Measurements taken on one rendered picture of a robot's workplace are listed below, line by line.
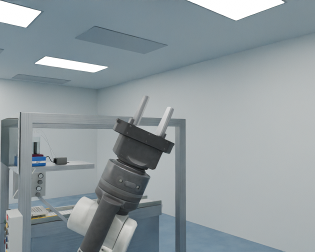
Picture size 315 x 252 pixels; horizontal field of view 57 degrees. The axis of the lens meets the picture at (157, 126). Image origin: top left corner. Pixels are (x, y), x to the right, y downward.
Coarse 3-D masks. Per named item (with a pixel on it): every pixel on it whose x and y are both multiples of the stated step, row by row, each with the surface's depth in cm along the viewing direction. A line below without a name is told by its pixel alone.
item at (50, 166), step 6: (48, 162) 260; (72, 162) 260; (78, 162) 260; (84, 162) 260; (36, 168) 225; (42, 168) 227; (48, 168) 229; (54, 168) 232; (60, 168) 235; (66, 168) 237; (72, 168) 240; (78, 168) 243; (84, 168) 246
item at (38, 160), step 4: (32, 156) 229; (36, 156) 231; (40, 156) 231; (44, 156) 233; (32, 160) 227; (36, 160) 229; (40, 160) 231; (44, 160) 232; (32, 164) 227; (36, 164) 229; (40, 164) 231; (44, 164) 232
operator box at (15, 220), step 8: (8, 216) 149; (16, 216) 147; (8, 224) 148; (16, 224) 147; (8, 232) 148; (16, 232) 147; (8, 240) 147; (16, 240) 147; (8, 248) 147; (16, 248) 147
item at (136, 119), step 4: (144, 96) 55; (148, 96) 55; (144, 100) 55; (140, 104) 56; (144, 104) 55; (140, 108) 55; (144, 108) 55; (136, 112) 56; (140, 112) 55; (136, 116) 55; (140, 116) 55; (128, 120) 56; (132, 120) 55; (136, 120) 54; (132, 124) 55; (136, 124) 54
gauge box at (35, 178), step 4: (36, 172) 225; (40, 172) 226; (44, 172) 228; (16, 176) 217; (32, 176) 223; (36, 176) 224; (44, 176) 228; (16, 180) 217; (32, 180) 223; (36, 180) 224; (44, 180) 228; (16, 184) 217; (32, 184) 223; (36, 184) 224; (40, 184) 226; (44, 184) 228; (16, 188) 216; (32, 188) 223; (44, 188) 227; (12, 192) 224; (16, 192) 216; (32, 192) 222; (36, 192) 224; (40, 192) 226; (44, 192) 227; (16, 196) 216; (32, 196) 222; (36, 196) 224
